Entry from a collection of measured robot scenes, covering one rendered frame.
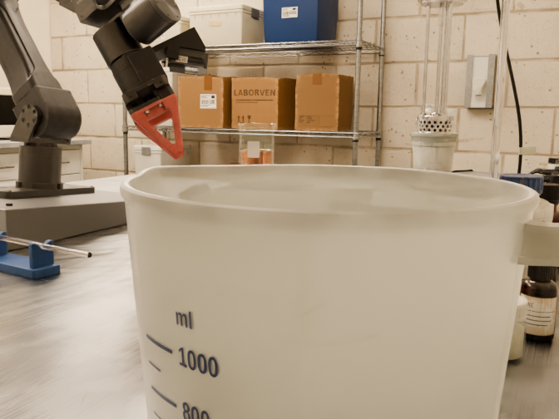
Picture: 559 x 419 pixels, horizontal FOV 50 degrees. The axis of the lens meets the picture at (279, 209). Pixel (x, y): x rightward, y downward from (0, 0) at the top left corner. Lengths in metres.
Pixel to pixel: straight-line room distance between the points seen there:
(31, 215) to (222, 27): 2.57
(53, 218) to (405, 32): 2.68
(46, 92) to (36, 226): 0.24
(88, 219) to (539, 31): 2.63
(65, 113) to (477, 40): 2.53
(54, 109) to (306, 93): 2.21
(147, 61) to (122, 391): 0.56
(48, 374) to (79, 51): 4.07
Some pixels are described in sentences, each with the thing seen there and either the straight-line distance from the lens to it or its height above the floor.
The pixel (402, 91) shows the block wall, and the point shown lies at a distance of 3.29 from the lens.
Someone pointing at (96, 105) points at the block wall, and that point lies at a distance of 4.34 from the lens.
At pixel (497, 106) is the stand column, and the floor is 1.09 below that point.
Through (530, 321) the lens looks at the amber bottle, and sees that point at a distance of 0.51.
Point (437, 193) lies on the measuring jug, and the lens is 0.24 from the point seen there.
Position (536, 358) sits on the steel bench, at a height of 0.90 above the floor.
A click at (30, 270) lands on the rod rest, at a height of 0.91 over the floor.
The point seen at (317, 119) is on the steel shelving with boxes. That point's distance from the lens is 3.05.
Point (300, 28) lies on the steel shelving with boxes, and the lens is 3.16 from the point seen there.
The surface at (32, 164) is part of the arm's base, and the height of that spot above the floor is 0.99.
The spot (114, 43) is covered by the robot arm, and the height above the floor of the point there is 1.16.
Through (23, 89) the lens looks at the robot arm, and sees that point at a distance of 1.00.
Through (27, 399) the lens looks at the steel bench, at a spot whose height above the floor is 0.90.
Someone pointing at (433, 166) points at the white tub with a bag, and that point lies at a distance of 1.85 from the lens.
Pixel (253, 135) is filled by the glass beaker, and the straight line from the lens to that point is 0.83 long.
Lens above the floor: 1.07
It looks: 9 degrees down
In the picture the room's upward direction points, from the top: 1 degrees clockwise
